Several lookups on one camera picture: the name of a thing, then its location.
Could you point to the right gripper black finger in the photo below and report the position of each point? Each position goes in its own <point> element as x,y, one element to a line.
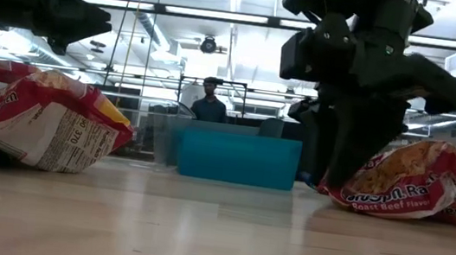
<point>437,88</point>
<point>353,138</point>

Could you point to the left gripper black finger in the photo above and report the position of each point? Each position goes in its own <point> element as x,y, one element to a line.
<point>88,23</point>

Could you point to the red roast beef noodle packet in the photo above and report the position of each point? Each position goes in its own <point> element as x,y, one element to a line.
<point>400,179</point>

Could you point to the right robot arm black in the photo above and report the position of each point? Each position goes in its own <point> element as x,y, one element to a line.
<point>382,7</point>

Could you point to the dark office chair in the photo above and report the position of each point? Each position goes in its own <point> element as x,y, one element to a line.
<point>271,128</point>

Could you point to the small teal plastic bin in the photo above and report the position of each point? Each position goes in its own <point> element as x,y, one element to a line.
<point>239,159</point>

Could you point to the round black ceiling fixture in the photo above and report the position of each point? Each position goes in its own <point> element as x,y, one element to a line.
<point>208,45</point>

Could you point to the clear plastic bin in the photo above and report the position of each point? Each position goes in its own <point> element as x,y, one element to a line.
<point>161,137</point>

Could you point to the person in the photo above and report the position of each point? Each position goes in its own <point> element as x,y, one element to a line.
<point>209,108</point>

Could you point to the silver ceiling duct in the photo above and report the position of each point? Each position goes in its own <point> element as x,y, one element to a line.
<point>152,31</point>

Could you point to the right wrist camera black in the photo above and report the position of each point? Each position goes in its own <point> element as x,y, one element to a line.
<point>295,55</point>

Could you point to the black overhead frame bar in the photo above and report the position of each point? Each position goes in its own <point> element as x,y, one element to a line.
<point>224,15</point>

